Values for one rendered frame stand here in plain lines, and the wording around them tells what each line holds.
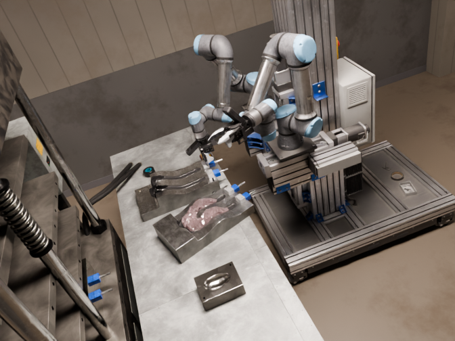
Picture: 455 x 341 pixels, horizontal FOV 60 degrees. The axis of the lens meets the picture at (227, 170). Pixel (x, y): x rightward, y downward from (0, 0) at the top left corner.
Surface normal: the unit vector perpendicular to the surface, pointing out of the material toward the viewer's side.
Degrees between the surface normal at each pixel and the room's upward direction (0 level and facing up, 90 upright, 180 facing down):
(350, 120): 90
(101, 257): 0
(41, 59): 90
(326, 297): 0
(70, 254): 0
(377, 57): 90
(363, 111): 90
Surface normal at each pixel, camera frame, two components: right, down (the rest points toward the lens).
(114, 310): -0.22, -0.77
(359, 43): 0.27, 0.54
